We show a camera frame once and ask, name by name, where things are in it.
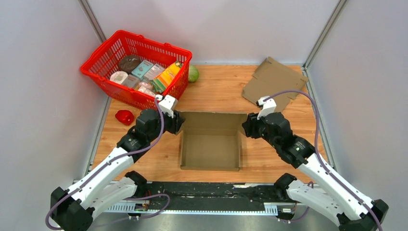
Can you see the aluminium frame post left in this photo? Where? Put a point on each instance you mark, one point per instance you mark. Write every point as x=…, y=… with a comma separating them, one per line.
x=86, y=6

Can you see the red bell pepper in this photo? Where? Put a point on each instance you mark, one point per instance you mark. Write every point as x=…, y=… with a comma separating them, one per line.
x=125, y=117

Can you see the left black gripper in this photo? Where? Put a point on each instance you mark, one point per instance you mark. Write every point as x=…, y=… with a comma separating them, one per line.
x=175, y=122

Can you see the large brown cardboard box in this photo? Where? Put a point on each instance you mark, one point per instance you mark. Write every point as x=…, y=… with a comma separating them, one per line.
x=211, y=141

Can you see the grey pink box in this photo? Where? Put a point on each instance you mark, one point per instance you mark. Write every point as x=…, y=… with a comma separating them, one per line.
x=131, y=81

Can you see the green cabbage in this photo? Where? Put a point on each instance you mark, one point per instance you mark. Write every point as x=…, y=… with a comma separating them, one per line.
x=193, y=74

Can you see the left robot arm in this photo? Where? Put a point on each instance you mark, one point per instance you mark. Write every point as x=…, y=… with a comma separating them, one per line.
x=75, y=208

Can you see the grey small box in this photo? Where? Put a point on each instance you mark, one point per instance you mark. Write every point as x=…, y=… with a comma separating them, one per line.
x=153, y=72

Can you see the green carton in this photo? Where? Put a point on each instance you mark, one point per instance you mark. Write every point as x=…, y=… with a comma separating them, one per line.
x=157, y=86

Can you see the yellow orange juice carton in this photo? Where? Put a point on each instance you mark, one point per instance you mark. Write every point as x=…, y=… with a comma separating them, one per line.
x=167, y=76

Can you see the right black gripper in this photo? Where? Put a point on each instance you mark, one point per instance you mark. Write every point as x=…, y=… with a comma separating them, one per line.
x=250, y=124

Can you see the white round roll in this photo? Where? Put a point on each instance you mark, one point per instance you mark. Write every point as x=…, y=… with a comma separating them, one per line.
x=119, y=77

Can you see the small flat cardboard sheet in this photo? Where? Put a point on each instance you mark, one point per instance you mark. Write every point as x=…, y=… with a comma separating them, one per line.
x=271, y=77

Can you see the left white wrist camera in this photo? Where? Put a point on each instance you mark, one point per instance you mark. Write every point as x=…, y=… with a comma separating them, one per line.
x=167, y=104

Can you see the red plastic shopping basket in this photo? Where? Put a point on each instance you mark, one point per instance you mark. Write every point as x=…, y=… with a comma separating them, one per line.
x=104, y=61

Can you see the teal small box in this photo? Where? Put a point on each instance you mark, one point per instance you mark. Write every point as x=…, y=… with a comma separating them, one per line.
x=142, y=69

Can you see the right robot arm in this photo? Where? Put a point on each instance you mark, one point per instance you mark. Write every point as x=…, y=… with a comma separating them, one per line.
x=340, y=202

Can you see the aluminium frame post right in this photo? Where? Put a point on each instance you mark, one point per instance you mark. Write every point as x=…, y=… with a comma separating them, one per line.
x=325, y=32

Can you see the aluminium frame post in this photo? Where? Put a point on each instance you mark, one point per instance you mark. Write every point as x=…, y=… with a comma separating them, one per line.
x=86, y=6
x=325, y=32

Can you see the pink white packet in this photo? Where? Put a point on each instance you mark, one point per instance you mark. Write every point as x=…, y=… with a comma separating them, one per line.
x=147, y=89

